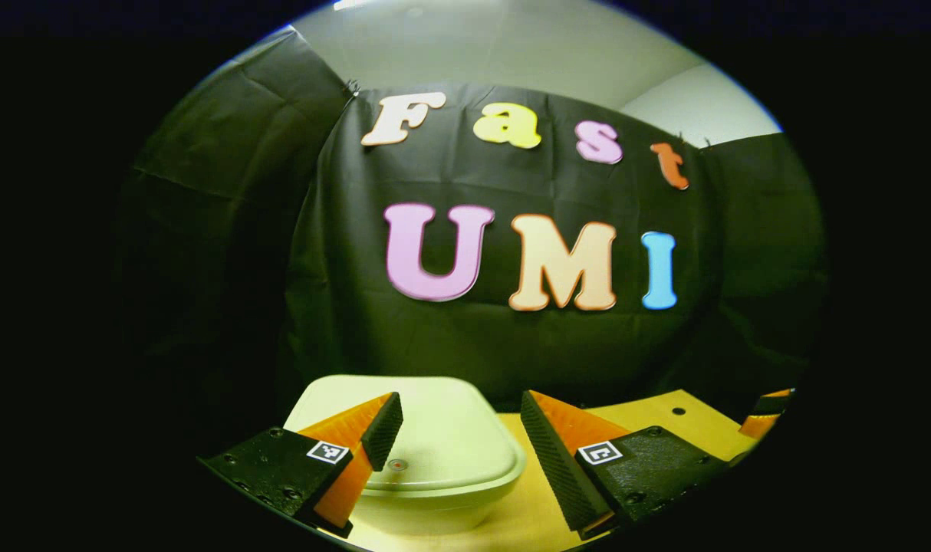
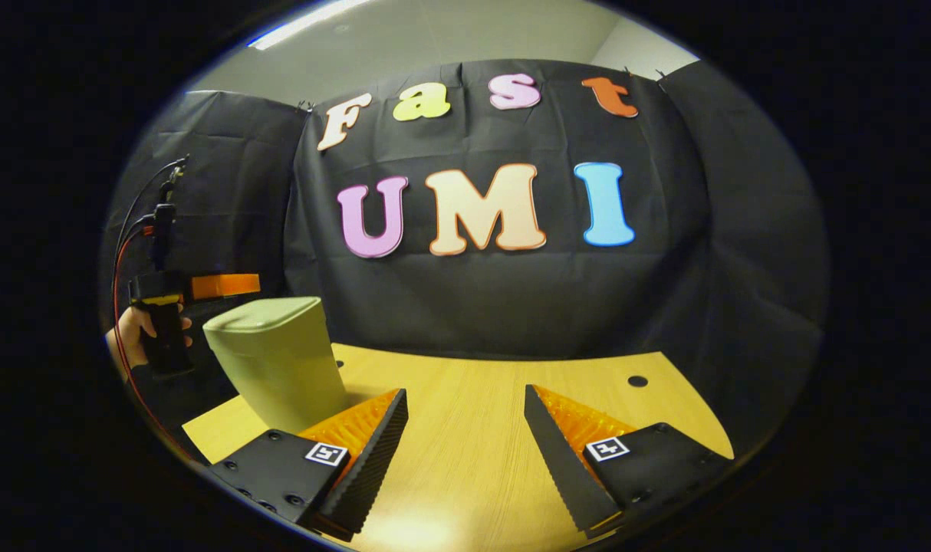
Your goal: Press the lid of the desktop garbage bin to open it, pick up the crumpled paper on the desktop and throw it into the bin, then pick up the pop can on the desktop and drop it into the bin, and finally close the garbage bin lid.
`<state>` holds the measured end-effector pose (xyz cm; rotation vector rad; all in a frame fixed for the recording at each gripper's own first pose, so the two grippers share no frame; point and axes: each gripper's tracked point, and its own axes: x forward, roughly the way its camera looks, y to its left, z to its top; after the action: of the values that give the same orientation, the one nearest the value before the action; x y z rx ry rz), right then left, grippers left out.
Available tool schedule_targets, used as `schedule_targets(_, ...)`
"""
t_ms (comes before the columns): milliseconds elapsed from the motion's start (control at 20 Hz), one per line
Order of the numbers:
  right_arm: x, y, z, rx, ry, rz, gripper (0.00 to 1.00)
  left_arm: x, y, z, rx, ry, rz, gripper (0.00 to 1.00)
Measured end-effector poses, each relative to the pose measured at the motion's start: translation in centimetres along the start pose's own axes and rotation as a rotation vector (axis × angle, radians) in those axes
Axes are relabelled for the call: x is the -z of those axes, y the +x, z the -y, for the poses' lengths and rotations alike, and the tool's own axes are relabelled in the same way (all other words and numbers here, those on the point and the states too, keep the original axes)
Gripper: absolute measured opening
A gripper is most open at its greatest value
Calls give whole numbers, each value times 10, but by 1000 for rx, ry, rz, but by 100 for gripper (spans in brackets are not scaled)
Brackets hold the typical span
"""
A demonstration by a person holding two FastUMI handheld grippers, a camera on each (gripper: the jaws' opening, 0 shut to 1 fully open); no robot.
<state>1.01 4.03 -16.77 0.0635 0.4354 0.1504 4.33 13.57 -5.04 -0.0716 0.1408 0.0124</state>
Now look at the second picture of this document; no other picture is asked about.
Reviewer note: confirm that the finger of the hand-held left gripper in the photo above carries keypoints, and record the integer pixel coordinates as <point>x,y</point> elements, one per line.
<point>224,286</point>

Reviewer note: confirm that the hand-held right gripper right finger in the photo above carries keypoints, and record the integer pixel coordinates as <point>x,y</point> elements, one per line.
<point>559,460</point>

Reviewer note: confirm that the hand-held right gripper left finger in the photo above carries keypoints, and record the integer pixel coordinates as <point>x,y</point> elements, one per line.
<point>373,452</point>

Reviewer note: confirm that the pale green desktop garbage bin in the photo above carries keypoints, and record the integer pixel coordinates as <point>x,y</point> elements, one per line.
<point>281,360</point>

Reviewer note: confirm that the wooden desktop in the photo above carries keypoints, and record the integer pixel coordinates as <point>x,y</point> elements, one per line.
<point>465,429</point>

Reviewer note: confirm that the black backdrop cloth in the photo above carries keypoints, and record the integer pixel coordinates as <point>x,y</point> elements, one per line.
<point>473,291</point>

